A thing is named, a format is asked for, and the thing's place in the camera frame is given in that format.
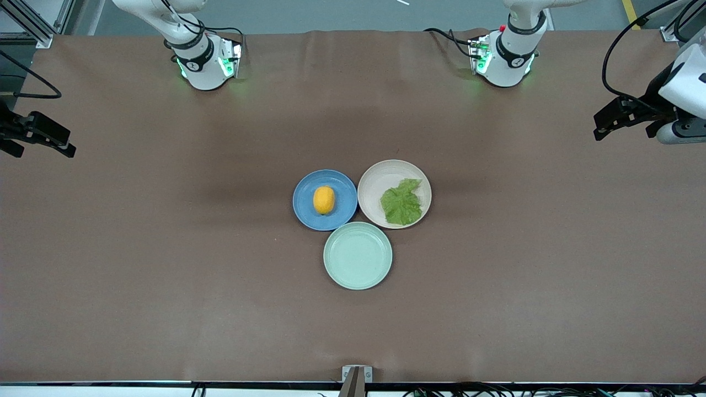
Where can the blue plate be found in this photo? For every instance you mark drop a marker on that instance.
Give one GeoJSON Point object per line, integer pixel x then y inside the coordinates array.
{"type": "Point", "coordinates": [325, 179]}

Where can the beige plate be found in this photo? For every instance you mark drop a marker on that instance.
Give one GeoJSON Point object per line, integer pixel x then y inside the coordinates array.
{"type": "Point", "coordinates": [380, 184]}

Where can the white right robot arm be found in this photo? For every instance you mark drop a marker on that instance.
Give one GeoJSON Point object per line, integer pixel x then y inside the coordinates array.
{"type": "Point", "coordinates": [201, 69]}

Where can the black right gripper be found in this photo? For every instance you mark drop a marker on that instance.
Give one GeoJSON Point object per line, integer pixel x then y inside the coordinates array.
{"type": "Point", "coordinates": [12, 127]}

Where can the yellow lemon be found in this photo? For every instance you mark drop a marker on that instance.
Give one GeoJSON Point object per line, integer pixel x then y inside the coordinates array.
{"type": "Point", "coordinates": [324, 199]}

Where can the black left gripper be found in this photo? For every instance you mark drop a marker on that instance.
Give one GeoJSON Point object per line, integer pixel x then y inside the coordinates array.
{"type": "Point", "coordinates": [654, 99]}

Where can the green lettuce leaf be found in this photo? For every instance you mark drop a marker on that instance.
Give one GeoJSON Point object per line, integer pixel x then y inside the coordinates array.
{"type": "Point", "coordinates": [401, 205]}

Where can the grey metal camera bracket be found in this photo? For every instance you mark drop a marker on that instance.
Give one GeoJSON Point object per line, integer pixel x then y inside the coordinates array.
{"type": "Point", "coordinates": [356, 375]}

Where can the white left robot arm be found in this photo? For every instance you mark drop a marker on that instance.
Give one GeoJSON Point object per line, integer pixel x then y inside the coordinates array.
{"type": "Point", "coordinates": [510, 66]}

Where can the brown table cover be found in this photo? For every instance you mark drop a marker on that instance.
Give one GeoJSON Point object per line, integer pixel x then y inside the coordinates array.
{"type": "Point", "coordinates": [165, 248]}

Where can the aluminium frame profile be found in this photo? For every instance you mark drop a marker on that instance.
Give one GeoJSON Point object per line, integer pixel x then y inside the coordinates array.
{"type": "Point", "coordinates": [33, 30]}
{"type": "Point", "coordinates": [668, 34]}

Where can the mint green plate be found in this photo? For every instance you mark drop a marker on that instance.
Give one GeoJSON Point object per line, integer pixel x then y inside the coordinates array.
{"type": "Point", "coordinates": [357, 256]}

